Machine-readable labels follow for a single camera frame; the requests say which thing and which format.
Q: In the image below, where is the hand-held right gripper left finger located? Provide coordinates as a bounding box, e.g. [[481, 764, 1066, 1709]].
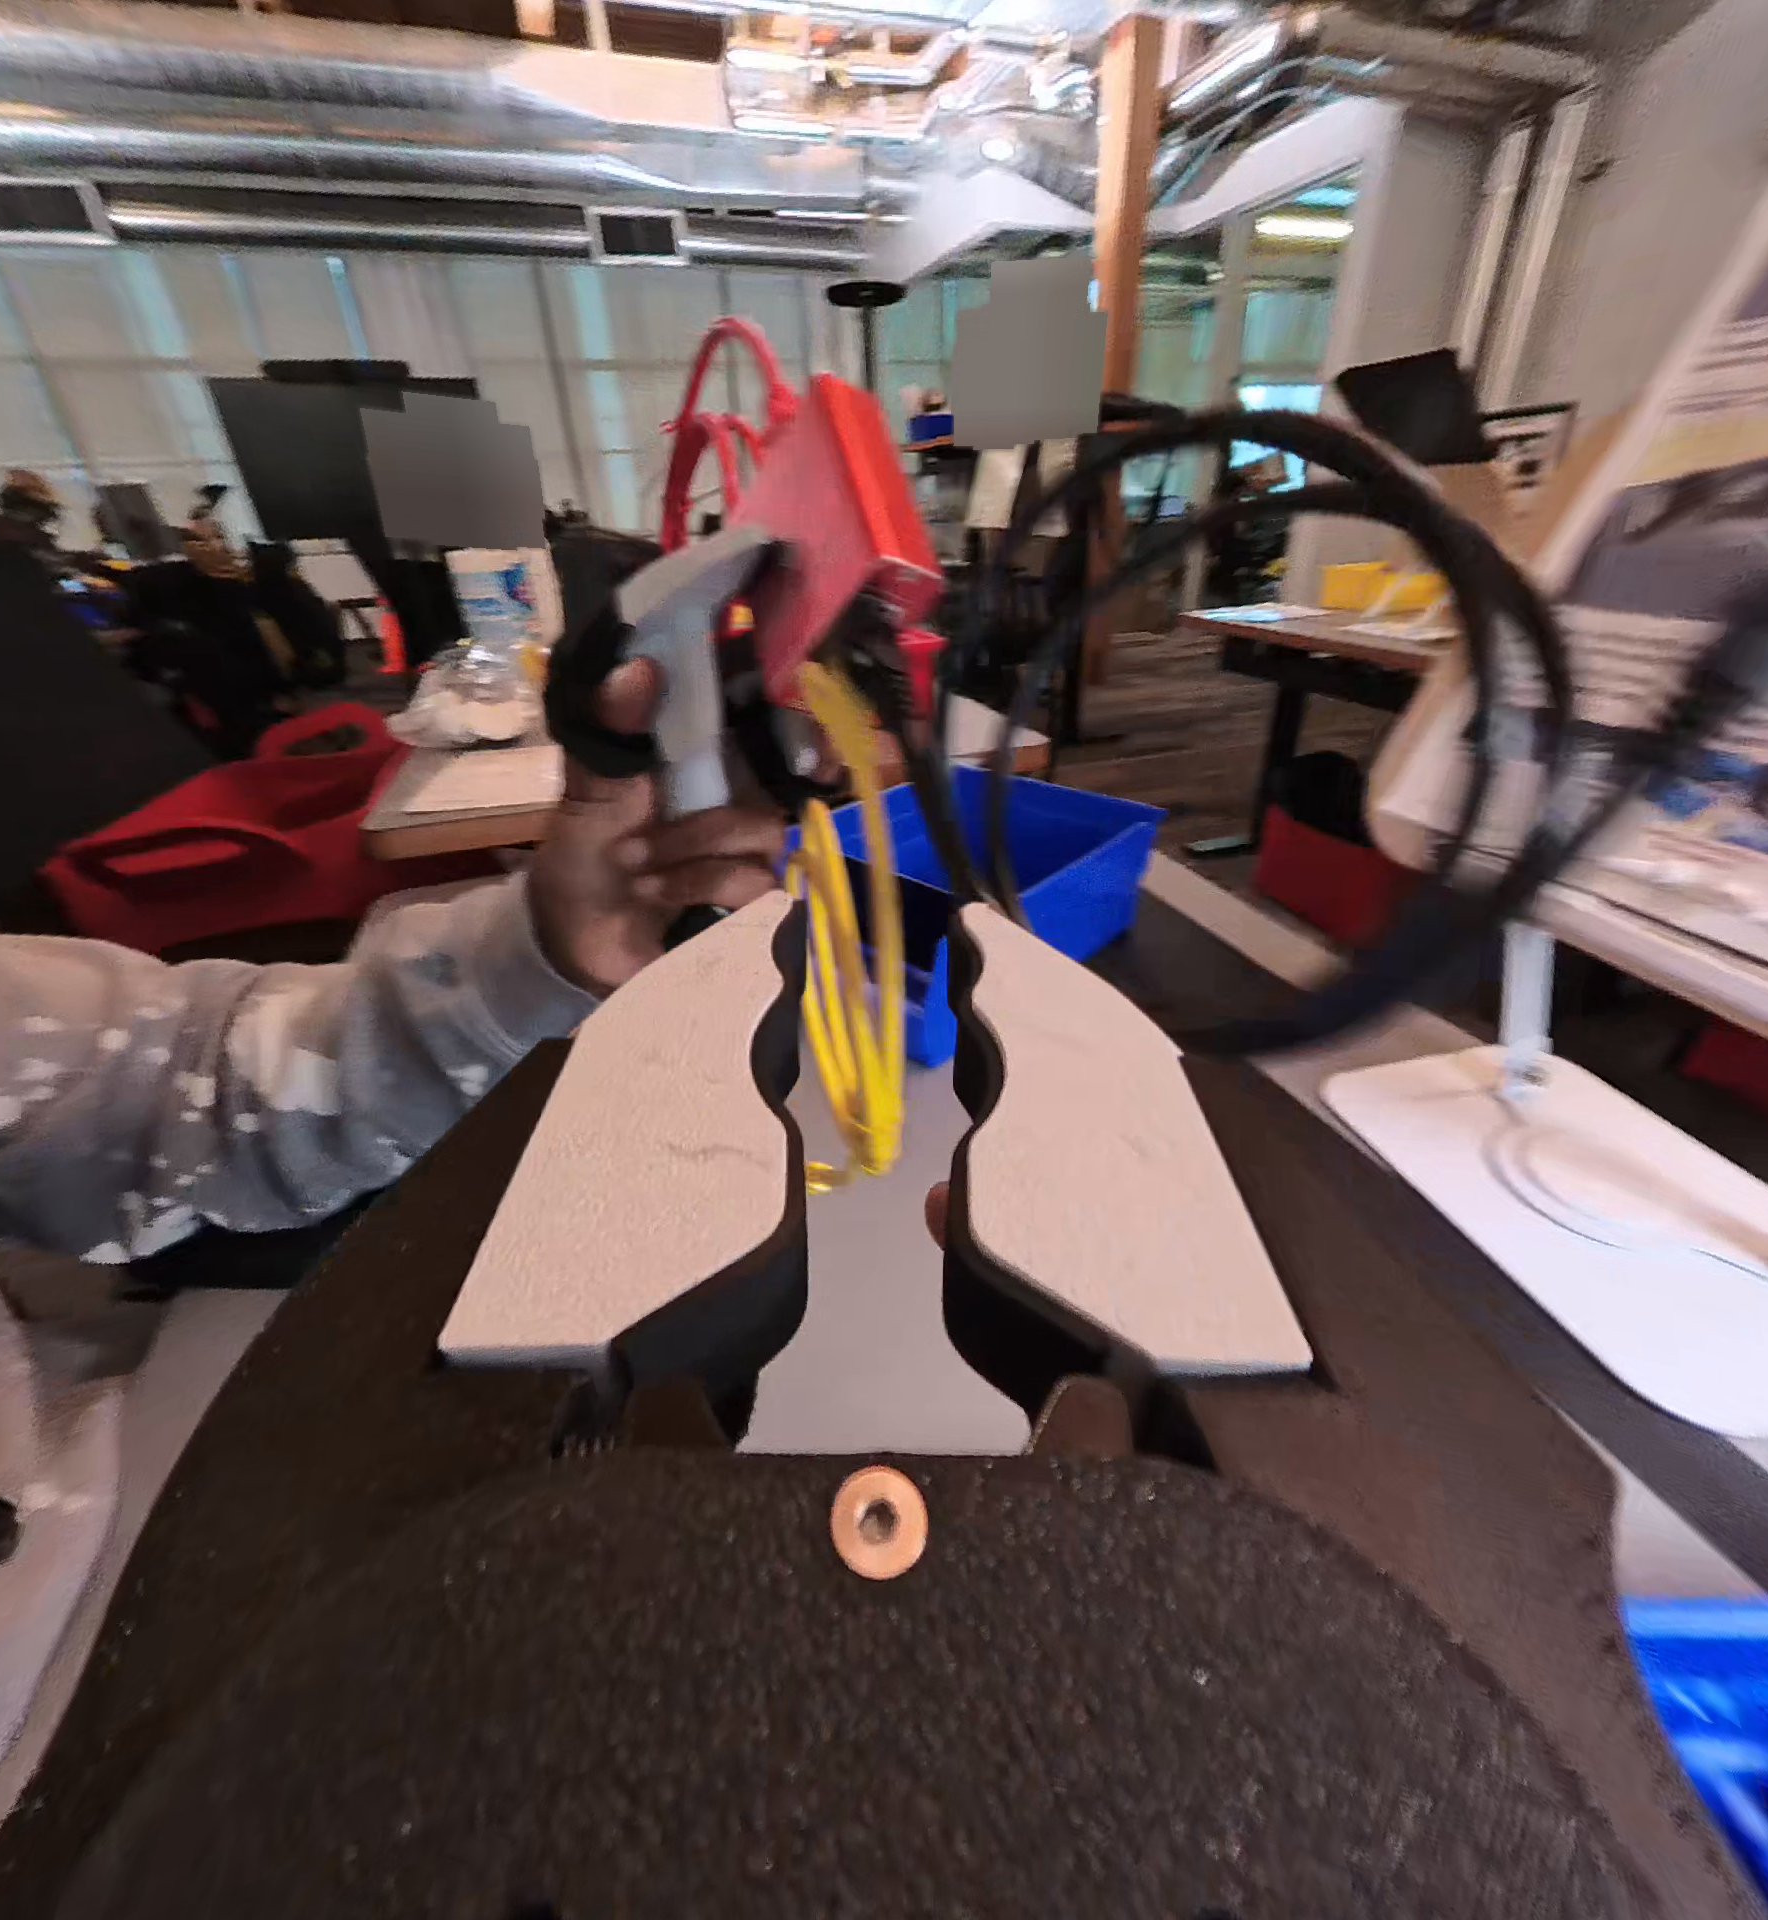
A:
[[437, 889, 814, 1389]]

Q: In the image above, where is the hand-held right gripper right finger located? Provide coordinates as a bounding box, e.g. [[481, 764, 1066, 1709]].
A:
[[942, 901, 1317, 1396]]

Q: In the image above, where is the red port box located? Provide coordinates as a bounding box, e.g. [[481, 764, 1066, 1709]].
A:
[[741, 374, 949, 706]]

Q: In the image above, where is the red ethernet cable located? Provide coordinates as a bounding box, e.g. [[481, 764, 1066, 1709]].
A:
[[660, 316, 802, 558]]

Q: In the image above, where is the yellow ethernet cable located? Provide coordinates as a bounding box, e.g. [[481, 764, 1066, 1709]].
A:
[[782, 660, 910, 1198]]

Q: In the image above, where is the black ethernet cable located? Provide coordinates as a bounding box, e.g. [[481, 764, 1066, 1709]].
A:
[[861, 401, 1583, 1060]]

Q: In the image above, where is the person's left forearm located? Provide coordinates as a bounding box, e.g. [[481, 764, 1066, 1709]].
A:
[[0, 878, 601, 1262]]

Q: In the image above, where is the person's left hand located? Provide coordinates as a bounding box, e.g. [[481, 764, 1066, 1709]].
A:
[[527, 660, 790, 995]]

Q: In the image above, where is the white labelled container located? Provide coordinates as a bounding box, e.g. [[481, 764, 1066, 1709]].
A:
[[446, 548, 567, 649]]

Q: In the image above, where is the clear plastic bag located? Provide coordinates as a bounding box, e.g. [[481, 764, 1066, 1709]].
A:
[[389, 642, 547, 749]]

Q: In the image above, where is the white board stand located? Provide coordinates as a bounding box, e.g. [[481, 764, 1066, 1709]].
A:
[[1321, 919, 1768, 1442]]

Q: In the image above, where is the red crate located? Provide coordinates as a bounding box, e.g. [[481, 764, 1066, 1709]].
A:
[[1250, 802, 1387, 944]]

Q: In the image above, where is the black floor lamp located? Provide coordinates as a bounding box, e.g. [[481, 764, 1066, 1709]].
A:
[[825, 277, 909, 407]]

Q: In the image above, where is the black display screen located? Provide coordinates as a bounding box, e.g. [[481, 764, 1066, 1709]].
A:
[[210, 361, 503, 547]]

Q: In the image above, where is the red felt bag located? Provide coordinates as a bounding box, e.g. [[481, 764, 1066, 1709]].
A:
[[40, 705, 421, 956]]

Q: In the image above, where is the background work desk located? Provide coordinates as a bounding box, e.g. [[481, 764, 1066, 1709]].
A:
[[1181, 600, 1470, 860]]

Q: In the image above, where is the black monitor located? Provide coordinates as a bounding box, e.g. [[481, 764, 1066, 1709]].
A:
[[1335, 348, 1494, 467]]

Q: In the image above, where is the poster board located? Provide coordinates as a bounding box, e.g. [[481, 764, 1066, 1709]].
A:
[[1366, 89, 1768, 1054]]

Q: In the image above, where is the wooden post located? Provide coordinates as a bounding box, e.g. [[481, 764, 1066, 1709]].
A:
[[1094, 14, 1172, 407]]

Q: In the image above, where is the silver ventilation duct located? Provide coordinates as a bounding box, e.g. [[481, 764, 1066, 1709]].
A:
[[0, 0, 976, 249]]

